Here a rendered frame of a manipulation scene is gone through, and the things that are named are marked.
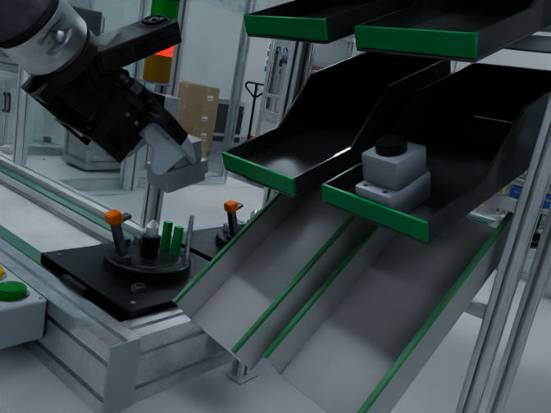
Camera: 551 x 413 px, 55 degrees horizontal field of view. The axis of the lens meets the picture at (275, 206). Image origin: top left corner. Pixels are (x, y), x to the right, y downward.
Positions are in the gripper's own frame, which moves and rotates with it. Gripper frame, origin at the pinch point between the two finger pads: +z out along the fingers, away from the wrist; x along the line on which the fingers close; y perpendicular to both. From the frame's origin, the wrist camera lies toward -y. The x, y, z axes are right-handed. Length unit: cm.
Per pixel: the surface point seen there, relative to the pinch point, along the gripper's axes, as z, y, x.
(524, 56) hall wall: 839, -725, -270
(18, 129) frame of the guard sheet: 30, 5, -86
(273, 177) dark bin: -2.1, -0.6, 17.0
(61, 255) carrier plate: 12.3, 21.2, -20.4
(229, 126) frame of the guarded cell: 100, -47, -92
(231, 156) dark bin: -1.1, -1.2, 9.4
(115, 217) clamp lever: 7.9, 11.7, -10.5
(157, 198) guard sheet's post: 30.6, 2.8, -29.2
